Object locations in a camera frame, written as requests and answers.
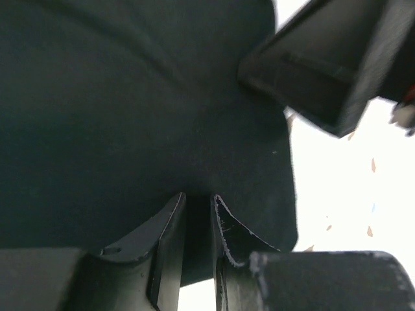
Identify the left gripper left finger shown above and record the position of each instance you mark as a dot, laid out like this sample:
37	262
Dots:
141	271

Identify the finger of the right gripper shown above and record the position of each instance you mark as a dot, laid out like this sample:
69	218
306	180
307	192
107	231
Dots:
333	57

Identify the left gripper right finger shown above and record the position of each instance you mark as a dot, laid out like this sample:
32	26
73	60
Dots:
250	274

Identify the black t shirt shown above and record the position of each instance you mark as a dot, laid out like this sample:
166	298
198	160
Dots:
110	108

